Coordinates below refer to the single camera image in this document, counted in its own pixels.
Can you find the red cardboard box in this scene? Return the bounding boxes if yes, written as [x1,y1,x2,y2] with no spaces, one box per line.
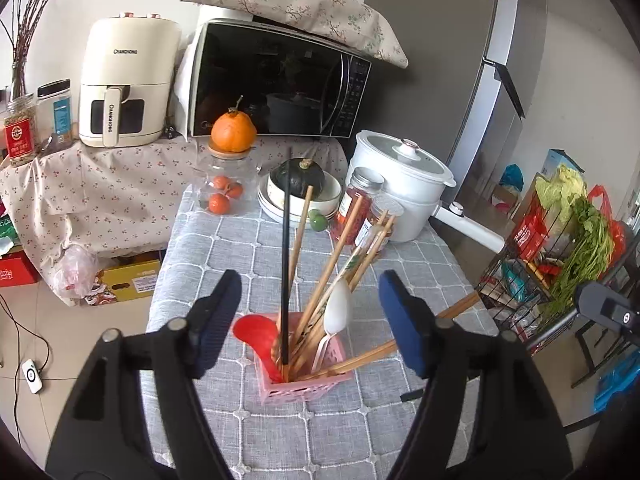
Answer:
[0,252,42,287]

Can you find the large orange citrus fruit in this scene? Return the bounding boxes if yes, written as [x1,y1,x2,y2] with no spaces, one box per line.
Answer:
[210,95,258,154]

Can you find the red plastic bag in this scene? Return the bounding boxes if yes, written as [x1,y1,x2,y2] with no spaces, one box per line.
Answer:
[586,185,627,262]

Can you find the black microwave oven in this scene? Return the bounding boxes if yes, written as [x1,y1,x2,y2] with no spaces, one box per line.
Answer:
[186,17,373,142]

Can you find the white cherry print cloth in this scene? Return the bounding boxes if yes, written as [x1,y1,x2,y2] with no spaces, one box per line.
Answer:
[0,137,349,307]

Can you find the yellow cardboard box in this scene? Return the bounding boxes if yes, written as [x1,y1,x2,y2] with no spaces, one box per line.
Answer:
[94,255,162,304]

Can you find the plastic jar of red snacks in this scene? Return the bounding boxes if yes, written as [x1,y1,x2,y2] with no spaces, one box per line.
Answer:
[334,167,385,244]

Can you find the cream air fryer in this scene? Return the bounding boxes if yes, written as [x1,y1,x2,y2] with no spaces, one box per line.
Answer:
[77,12,183,149]

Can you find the clear glass jar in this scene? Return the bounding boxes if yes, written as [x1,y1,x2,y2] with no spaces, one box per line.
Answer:
[192,142,262,217]

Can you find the napa cabbage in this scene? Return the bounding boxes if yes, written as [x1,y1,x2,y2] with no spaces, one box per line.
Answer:
[535,165,587,227]

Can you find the vase with bare twigs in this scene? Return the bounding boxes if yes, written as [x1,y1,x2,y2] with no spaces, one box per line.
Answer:
[0,0,77,102]

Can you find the blue plastic bag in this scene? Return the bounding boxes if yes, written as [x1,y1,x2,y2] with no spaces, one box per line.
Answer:
[592,350,640,412]

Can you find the bunch of leafy greens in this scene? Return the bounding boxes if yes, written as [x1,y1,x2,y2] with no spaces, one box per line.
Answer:
[549,195,617,313]

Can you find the white pot lid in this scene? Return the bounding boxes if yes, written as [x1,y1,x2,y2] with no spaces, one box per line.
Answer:
[357,131,453,182]

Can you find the red snack packet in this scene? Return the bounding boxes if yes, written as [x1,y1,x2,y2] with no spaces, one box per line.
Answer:
[510,215,549,262]

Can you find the white plastic spoon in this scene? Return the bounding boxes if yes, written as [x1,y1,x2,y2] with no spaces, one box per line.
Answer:
[309,277,352,373]

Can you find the black wire rack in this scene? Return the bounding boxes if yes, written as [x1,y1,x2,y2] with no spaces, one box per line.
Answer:
[475,200,622,353]

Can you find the grey refrigerator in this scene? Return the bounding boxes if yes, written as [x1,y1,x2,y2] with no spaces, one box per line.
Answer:
[362,0,549,241]

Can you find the black chopstick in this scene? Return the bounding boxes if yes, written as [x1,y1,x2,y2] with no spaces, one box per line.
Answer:
[280,146,295,367]

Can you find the nut jar red label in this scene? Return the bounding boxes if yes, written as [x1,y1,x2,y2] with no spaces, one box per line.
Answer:
[4,93,40,167]

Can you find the black cable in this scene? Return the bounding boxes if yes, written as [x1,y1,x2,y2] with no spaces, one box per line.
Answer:
[0,292,52,413]

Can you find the white small device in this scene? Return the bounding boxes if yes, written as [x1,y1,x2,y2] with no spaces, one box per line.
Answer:
[22,360,44,395]

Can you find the plastic jar red label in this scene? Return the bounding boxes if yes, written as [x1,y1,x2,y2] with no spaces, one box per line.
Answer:
[362,196,404,254]

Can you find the grey checked tablecloth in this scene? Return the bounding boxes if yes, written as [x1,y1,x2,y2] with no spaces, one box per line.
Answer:
[140,185,501,480]

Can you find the jar with blue label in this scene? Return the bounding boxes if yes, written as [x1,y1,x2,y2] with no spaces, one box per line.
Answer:
[37,79,74,149]

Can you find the pink perforated basket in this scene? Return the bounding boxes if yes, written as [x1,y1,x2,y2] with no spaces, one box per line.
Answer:
[252,312,348,407]

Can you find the red plastic spoon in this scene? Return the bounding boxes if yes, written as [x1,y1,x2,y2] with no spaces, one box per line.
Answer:
[232,314,286,383]

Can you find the blue cardboard box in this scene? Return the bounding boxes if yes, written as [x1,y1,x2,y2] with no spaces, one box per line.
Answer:
[542,148,584,177]

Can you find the pink plastic bag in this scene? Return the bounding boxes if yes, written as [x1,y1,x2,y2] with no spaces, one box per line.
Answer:
[50,243,102,307]

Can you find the stack of white bowls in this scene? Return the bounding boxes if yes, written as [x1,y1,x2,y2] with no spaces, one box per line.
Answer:
[257,180,341,225]

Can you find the bunch of wooden chopsticks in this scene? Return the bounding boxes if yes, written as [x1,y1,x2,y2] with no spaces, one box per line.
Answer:
[287,185,482,383]

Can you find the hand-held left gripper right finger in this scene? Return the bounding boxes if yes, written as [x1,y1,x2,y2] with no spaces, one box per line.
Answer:
[377,269,575,480]

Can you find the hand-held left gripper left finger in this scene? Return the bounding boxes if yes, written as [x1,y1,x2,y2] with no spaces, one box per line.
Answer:
[44,269,244,480]

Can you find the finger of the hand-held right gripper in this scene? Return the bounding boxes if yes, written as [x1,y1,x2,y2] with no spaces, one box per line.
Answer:
[574,281,640,348]

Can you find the white bowl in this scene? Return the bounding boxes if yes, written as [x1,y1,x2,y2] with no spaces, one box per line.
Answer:
[266,167,344,216]

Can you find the white electric pot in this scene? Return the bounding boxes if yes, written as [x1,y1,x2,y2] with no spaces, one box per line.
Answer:
[345,130,506,254]

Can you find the dark green squash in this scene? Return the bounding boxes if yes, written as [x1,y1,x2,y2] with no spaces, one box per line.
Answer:
[275,158,326,202]

